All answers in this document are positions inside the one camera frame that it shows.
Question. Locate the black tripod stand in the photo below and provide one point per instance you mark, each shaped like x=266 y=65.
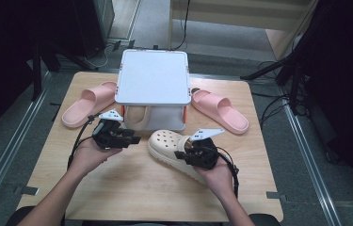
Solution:
x=271 y=69

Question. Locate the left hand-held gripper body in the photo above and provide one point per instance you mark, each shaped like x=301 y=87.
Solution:
x=109 y=135

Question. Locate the pink slide slipper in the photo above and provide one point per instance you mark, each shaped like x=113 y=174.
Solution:
x=219 y=111
x=84 y=105

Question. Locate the light wooden furniture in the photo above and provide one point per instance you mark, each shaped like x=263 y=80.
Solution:
x=227 y=12

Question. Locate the black metal stand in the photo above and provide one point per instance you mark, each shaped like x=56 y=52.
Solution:
x=37 y=69

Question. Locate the person's left hand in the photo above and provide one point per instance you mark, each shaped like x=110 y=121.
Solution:
x=89 y=157

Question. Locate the person's right hand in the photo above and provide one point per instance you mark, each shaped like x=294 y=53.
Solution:
x=219 y=179

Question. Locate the metal floor rail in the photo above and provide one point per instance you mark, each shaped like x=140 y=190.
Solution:
x=309 y=163
x=11 y=135

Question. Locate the grey tape strip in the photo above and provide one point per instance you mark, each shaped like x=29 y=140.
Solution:
x=26 y=190
x=276 y=195

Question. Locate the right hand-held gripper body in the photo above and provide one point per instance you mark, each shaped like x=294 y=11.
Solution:
x=205 y=153

